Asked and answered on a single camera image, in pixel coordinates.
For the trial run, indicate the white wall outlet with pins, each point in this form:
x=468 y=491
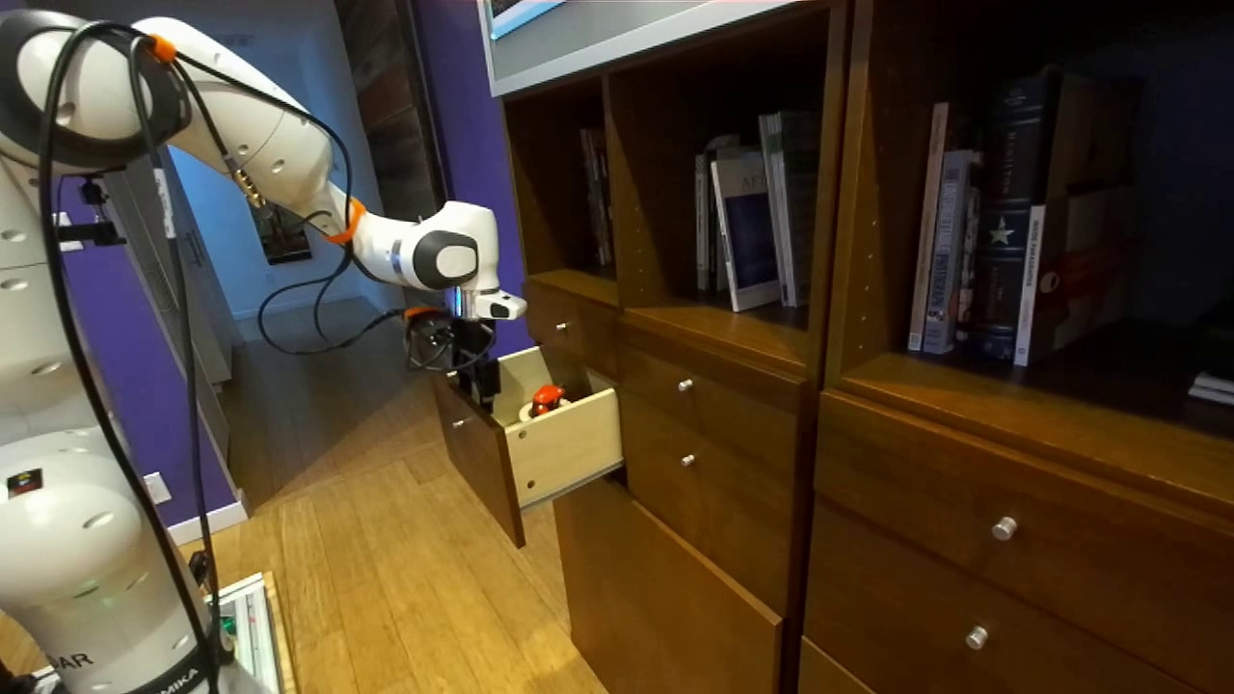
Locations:
x=156 y=491

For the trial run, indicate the white spine book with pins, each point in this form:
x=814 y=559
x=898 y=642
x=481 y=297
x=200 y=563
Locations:
x=1033 y=292

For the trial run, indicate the tall white book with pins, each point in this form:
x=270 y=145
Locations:
x=778 y=205

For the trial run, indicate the pale blue book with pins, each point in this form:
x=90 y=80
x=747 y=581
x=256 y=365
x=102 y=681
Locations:
x=949 y=256

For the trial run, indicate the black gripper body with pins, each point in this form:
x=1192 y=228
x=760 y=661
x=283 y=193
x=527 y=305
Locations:
x=476 y=343

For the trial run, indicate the blue and white book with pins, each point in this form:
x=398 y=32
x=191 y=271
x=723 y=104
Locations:
x=747 y=233

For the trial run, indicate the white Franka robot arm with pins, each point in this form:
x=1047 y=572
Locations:
x=79 y=540

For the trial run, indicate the silver drawer knob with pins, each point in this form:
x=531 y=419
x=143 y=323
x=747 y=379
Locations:
x=687 y=385
x=977 y=638
x=562 y=324
x=687 y=462
x=1006 y=525

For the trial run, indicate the orange red small object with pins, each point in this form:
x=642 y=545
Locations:
x=544 y=400

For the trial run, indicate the dark thin book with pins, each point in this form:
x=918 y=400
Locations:
x=597 y=199

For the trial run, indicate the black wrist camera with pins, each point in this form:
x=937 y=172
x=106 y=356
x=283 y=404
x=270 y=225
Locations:
x=431 y=343

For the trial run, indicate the white framed floor panel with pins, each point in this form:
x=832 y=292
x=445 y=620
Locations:
x=254 y=638

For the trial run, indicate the dark red book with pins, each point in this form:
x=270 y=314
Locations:
x=1084 y=244

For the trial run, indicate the wooden cabinet door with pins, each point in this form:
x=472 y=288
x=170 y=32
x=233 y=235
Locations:
x=656 y=590

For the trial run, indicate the black mount bar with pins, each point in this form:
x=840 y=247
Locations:
x=90 y=233

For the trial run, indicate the brown wooden bookshelf cabinet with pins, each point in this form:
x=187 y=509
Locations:
x=875 y=387

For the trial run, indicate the tall beige book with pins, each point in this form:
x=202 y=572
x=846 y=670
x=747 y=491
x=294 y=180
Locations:
x=926 y=233

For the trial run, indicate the dark book with star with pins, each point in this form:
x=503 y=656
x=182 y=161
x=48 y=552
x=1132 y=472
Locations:
x=1007 y=193

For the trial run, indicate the flat stacked books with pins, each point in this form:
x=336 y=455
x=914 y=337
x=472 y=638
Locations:
x=1214 y=379

